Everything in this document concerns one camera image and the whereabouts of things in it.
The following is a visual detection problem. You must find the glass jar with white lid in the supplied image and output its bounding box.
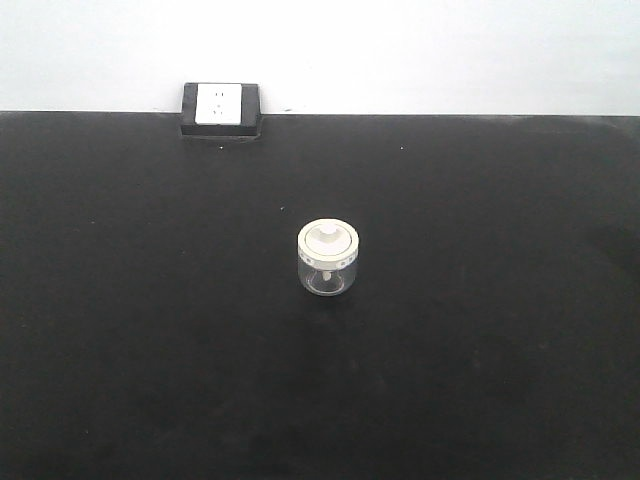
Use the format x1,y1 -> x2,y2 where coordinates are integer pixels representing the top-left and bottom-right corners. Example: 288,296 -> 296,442
297,218 -> 359,297

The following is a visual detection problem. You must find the black white power socket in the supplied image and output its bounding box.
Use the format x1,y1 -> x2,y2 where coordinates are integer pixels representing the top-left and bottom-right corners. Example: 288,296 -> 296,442
180,82 -> 262,139

